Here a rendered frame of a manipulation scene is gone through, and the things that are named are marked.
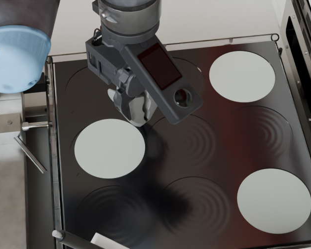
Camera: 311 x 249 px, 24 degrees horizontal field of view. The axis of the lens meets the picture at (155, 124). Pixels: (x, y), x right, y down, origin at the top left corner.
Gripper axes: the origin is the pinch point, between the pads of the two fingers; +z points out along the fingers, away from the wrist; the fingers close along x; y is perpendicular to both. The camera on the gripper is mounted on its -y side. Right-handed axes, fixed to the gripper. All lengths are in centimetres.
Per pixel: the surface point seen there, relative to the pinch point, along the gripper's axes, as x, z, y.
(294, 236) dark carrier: -2.2, 1.3, -26.1
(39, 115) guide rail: 7.9, 6.3, 15.4
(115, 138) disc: 4.3, 1.2, 1.5
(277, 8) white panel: -37.0, 7.5, 5.7
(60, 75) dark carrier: 2.6, 1.3, 15.6
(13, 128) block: 13.9, 0.5, 12.3
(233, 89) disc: -14.2, 1.4, -4.1
